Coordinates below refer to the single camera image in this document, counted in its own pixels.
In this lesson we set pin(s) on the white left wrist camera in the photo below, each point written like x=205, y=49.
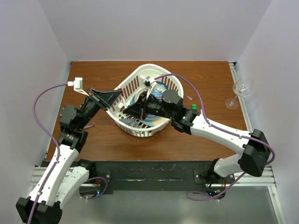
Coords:
x=77, y=84

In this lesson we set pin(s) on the grey ceramic mug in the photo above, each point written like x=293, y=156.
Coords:
x=130, y=122

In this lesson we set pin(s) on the blue rimmed plate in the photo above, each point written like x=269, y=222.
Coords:
x=132, y=102

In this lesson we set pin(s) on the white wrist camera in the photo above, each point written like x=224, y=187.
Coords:
x=77, y=84
x=149, y=83

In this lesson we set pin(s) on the blue floral ceramic bowl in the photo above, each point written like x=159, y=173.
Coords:
x=158, y=90

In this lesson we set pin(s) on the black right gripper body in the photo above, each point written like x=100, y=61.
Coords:
x=149, y=106

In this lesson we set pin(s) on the clear wine glass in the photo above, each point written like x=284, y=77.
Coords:
x=242, y=88

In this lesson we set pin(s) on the white red marker pen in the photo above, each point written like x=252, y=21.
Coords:
x=123, y=100

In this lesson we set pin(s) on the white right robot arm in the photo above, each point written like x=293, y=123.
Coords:
x=252, y=150

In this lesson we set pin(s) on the black green highlighter pen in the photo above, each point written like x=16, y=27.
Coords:
x=196, y=109

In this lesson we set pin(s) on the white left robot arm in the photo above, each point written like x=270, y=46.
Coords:
x=44, y=204

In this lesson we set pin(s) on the white plastic dish basket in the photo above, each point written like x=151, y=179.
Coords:
x=130, y=86

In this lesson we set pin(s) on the cream and teal plate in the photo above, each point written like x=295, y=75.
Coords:
x=154, y=121

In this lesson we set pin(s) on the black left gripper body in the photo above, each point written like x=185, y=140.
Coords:
x=91, y=107

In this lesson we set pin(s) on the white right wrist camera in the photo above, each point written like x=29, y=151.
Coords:
x=149, y=83

